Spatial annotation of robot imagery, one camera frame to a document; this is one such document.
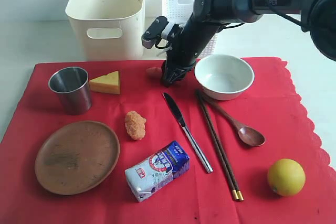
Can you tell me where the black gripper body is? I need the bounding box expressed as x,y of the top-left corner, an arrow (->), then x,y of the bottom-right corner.
166,14 -> 223,70

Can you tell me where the red sausage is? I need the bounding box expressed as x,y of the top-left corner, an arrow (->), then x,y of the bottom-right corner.
145,67 -> 163,79

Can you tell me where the orange fried chicken nugget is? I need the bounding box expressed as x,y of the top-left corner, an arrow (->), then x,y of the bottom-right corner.
124,111 -> 146,141

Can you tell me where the blue white milk carton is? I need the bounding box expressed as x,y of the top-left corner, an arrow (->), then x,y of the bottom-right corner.
124,141 -> 190,202

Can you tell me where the yellow lemon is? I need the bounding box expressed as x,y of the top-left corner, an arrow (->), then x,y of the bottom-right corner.
267,158 -> 306,197

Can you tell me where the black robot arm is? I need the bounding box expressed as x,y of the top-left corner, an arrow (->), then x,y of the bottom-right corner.
161,0 -> 335,87

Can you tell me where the silver table knife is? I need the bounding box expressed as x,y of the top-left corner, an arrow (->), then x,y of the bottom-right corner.
162,92 -> 214,173

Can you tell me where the white perforated plastic basket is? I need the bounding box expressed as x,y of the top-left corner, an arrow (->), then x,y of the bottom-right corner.
162,0 -> 218,60

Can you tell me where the white ceramic bowl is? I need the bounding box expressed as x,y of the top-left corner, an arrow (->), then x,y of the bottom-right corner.
194,54 -> 255,101

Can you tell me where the yellow cheese wedge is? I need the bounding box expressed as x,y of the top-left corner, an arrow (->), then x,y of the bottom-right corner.
89,71 -> 120,94

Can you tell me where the dark wooden chopstick right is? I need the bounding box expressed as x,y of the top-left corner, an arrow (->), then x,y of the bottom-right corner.
202,98 -> 244,201

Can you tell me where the dark wooden chopstick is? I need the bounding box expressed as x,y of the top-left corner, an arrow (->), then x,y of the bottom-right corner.
202,98 -> 244,201
195,90 -> 239,200

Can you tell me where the cream plastic bin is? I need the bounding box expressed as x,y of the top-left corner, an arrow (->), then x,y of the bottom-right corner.
65,0 -> 145,61

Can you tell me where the stainless steel cup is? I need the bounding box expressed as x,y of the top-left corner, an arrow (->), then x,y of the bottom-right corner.
48,66 -> 92,115

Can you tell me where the red table cloth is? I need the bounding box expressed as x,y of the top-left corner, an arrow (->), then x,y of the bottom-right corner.
1,57 -> 335,223

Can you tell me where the brown wooden spoon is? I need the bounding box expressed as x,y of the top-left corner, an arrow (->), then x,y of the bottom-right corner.
201,92 -> 266,147

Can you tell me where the brown wooden plate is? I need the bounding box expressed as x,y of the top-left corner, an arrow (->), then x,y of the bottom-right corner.
34,121 -> 120,196

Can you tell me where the dark wooden chopstick left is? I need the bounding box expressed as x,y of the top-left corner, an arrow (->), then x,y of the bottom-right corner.
195,90 -> 239,200

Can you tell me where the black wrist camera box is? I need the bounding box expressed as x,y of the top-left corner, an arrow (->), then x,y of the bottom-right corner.
141,16 -> 169,49

